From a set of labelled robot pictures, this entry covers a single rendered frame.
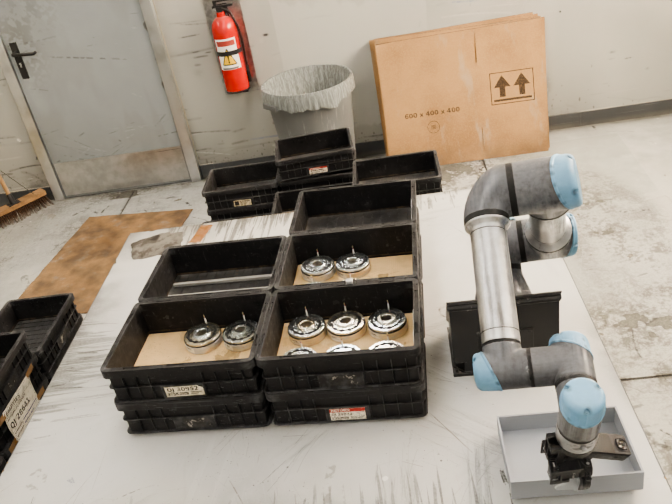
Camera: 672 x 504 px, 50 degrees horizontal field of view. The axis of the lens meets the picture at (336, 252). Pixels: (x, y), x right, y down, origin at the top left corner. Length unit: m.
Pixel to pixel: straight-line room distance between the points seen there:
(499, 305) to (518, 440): 0.44
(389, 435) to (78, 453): 0.82
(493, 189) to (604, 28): 3.50
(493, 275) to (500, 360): 0.17
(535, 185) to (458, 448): 0.65
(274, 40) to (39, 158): 1.85
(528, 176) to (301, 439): 0.85
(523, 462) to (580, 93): 3.62
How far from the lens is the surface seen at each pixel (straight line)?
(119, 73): 5.00
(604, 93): 5.10
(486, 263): 1.48
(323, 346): 1.91
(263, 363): 1.75
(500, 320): 1.43
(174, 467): 1.91
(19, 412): 2.82
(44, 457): 2.11
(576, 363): 1.39
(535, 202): 1.54
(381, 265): 2.18
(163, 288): 2.27
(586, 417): 1.33
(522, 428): 1.79
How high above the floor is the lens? 2.00
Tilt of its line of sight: 31 degrees down
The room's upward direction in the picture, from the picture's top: 11 degrees counter-clockwise
